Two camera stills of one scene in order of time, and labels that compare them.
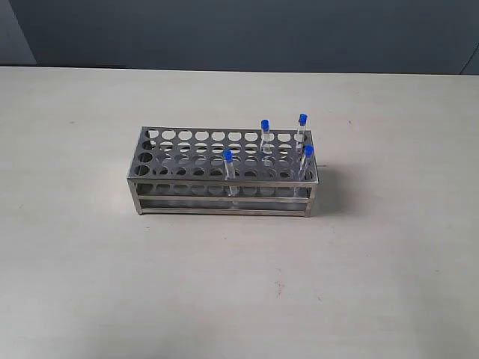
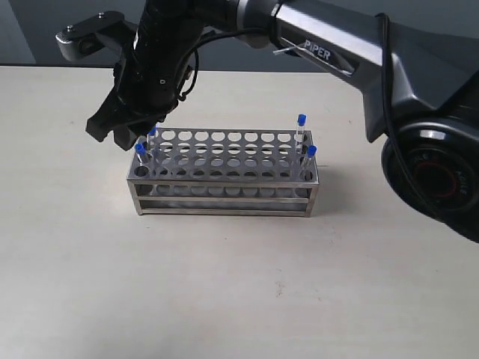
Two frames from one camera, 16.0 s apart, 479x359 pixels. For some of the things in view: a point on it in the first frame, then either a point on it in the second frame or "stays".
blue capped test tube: (266, 136) -> (151, 146)
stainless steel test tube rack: (223, 170) stays
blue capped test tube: (227, 156) -> (141, 150)
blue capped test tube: (307, 163) stays
